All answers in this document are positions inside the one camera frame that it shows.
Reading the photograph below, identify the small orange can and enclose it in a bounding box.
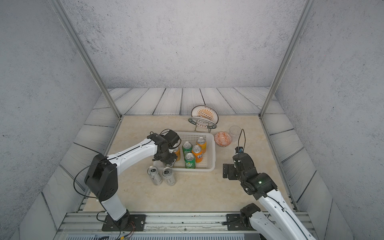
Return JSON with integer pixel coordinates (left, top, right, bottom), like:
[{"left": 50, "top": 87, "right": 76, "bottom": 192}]
[{"left": 173, "top": 147, "right": 181, "bottom": 161}]

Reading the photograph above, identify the red patterned bowl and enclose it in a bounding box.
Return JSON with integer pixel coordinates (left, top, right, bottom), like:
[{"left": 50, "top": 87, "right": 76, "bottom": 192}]
[{"left": 214, "top": 132, "right": 232, "bottom": 147}]

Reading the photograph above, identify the green Sprite can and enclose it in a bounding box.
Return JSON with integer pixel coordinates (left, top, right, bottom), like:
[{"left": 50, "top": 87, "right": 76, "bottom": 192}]
[{"left": 184, "top": 153, "right": 196, "bottom": 169}]

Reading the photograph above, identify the aluminium corner post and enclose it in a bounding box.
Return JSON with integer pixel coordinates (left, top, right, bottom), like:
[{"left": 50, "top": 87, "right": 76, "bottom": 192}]
[
  {"left": 49, "top": 0, "right": 122, "bottom": 120},
  {"left": 259, "top": 0, "right": 315, "bottom": 119}
]

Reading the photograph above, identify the left aluminium corner post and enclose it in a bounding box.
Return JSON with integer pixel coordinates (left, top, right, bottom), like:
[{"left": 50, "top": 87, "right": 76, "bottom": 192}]
[{"left": 49, "top": 0, "right": 122, "bottom": 120}]

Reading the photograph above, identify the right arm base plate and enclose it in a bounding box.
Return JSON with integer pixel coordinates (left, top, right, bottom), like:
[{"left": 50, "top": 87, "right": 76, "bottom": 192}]
[{"left": 222, "top": 214, "right": 254, "bottom": 231}]

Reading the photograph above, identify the decorated plate upright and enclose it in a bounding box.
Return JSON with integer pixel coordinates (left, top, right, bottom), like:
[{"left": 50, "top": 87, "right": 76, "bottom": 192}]
[{"left": 191, "top": 105, "right": 219, "bottom": 124}]

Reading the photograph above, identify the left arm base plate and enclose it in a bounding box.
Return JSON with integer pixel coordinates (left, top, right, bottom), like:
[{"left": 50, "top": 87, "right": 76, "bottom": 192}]
[{"left": 102, "top": 214, "right": 147, "bottom": 232}]

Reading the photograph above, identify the aluminium rail frame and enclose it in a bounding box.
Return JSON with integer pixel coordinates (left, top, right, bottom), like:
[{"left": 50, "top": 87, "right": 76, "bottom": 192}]
[{"left": 55, "top": 212, "right": 261, "bottom": 240}]

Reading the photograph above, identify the white Monster can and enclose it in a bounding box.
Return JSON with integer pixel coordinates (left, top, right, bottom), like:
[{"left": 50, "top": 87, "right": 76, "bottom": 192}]
[
  {"left": 162, "top": 167, "right": 176, "bottom": 186},
  {"left": 147, "top": 166, "right": 163, "bottom": 186}
]

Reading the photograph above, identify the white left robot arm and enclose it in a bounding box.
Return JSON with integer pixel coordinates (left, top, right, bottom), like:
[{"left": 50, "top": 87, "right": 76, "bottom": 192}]
[{"left": 84, "top": 130, "right": 181, "bottom": 223}]

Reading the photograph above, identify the dark rimmed plate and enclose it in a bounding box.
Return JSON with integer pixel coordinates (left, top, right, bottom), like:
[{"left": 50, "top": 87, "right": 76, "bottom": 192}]
[{"left": 188, "top": 117, "right": 217, "bottom": 125}]

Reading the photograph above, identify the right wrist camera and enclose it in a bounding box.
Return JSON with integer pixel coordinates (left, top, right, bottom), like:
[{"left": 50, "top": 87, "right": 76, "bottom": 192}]
[{"left": 235, "top": 146, "right": 244, "bottom": 154}]

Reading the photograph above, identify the metal wire plate stand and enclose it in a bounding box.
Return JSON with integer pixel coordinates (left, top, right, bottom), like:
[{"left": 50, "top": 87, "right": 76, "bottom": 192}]
[{"left": 195, "top": 123, "right": 217, "bottom": 133}]

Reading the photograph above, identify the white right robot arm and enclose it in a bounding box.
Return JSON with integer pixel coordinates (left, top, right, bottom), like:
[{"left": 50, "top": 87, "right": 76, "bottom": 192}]
[{"left": 222, "top": 147, "right": 315, "bottom": 240}]

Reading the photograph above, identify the white plastic basket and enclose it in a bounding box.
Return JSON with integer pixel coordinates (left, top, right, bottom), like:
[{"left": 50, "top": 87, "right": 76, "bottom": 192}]
[{"left": 172, "top": 131, "right": 216, "bottom": 172}]

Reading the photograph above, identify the green can middle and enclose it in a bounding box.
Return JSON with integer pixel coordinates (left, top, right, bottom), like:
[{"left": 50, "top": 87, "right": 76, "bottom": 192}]
[{"left": 182, "top": 141, "right": 193, "bottom": 156}]

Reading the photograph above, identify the orange Fanta can front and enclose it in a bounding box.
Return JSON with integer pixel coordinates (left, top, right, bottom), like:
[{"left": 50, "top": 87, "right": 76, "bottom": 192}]
[{"left": 192, "top": 145, "right": 203, "bottom": 163}]

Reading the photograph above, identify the orange can right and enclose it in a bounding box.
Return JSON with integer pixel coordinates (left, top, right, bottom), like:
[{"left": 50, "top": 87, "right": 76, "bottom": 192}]
[{"left": 196, "top": 137, "right": 207, "bottom": 154}]

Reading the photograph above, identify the clear plastic cup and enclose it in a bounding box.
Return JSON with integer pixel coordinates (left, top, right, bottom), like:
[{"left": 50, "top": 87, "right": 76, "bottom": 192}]
[{"left": 229, "top": 126, "right": 242, "bottom": 142}]

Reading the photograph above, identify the right aluminium corner post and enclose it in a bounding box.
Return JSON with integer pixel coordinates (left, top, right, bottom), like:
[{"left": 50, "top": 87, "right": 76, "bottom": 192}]
[{"left": 259, "top": 0, "right": 315, "bottom": 119}]

